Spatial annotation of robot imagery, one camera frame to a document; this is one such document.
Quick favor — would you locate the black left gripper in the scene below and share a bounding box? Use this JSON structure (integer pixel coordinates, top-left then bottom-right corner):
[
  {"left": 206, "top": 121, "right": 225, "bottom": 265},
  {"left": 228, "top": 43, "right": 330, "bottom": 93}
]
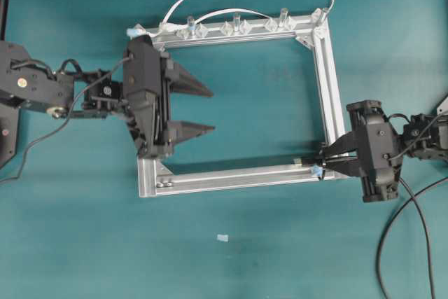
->
[{"left": 122, "top": 36, "right": 215, "bottom": 158}]

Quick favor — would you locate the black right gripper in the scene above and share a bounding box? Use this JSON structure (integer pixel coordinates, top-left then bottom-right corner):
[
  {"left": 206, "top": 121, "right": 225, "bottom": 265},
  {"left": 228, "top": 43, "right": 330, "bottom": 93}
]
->
[{"left": 320, "top": 100, "right": 400, "bottom": 202}]

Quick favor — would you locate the black USB cable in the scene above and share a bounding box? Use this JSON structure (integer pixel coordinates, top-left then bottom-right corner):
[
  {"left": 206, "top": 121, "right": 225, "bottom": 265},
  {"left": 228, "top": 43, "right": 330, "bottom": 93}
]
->
[{"left": 295, "top": 157, "right": 439, "bottom": 299}]

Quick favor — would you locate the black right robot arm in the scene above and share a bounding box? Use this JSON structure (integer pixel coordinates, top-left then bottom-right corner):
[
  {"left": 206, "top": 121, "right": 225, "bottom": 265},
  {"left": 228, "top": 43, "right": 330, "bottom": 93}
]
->
[{"left": 316, "top": 100, "right": 447, "bottom": 202}]

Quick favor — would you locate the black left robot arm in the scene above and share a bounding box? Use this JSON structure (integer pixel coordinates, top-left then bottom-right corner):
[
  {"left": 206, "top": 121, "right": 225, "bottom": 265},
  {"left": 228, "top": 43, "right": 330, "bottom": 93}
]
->
[{"left": 1, "top": 36, "right": 214, "bottom": 159}]

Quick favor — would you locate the blue tape under zip tie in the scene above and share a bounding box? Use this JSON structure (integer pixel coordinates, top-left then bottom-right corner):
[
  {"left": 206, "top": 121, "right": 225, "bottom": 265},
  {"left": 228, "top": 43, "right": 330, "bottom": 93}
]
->
[{"left": 311, "top": 165, "right": 325, "bottom": 179}]

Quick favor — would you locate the blue tape piece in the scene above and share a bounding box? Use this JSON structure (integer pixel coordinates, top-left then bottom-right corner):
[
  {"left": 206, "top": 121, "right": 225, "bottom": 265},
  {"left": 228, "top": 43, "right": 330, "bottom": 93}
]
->
[{"left": 216, "top": 234, "right": 229, "bottom": 242}]

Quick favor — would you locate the clear acrylic corner peg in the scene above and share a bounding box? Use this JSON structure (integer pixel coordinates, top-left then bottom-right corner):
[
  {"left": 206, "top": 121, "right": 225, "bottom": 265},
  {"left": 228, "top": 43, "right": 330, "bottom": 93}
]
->
[{"left": 311, "top": 8, "right": 330, "bottom": 28}]

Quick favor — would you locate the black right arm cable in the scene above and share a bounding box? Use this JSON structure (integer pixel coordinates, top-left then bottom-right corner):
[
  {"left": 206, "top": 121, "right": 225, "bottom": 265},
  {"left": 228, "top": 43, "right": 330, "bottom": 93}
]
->
[{"left": 374, "top": 176, "right": 448, "bottom": 299}]

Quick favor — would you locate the square aluminium extrusion frame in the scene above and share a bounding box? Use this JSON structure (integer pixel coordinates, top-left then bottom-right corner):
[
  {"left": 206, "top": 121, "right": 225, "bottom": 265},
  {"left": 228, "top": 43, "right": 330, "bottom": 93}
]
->
[{"left": 133, "top": 8, "right": 345, "bottom": 197}]

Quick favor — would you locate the blue tape on frame corner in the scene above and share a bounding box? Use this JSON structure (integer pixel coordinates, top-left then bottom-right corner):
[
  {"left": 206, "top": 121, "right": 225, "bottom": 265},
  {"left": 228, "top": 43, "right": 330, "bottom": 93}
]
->
[{"left": 126, "top": 27, "right": 146, "bottom": 39}]

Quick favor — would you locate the thin grey left camera cable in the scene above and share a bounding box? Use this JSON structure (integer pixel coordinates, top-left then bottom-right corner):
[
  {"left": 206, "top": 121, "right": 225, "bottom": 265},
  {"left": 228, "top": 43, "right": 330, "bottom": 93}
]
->
[{"left": 0, "top": 54, "right": 135, "bottom": 184}]

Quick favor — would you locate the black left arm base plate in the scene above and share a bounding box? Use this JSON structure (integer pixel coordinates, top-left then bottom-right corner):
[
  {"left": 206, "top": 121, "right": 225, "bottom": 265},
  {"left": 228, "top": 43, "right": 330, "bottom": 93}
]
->
[{"left": 0, "top": 100, "right": 20, "bottom": 168}]

